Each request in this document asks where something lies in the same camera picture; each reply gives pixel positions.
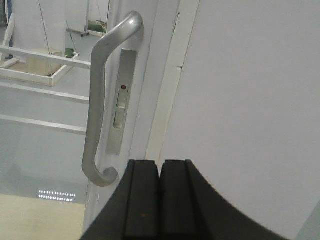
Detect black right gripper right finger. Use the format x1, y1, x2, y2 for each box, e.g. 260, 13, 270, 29
160, 159, 283, 240

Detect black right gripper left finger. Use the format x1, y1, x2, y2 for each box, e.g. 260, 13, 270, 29
81, 159, 159, 240

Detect silver curved door handle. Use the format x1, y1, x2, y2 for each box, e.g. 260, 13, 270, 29
81, 11, 144, 187

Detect white framed transparent sliding door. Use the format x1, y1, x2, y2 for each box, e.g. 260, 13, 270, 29
0, 0, 180, 235

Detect silver door lock plate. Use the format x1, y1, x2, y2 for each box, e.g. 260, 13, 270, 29
106, 49, 137, 156

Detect wooden base platform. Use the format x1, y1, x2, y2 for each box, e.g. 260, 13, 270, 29
0, 194, 85, 240

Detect white wall panel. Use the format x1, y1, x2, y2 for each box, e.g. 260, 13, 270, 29
161, 0, 320, 240

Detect white door frame post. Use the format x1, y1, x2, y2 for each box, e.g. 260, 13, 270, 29
145, 0, 200, 165

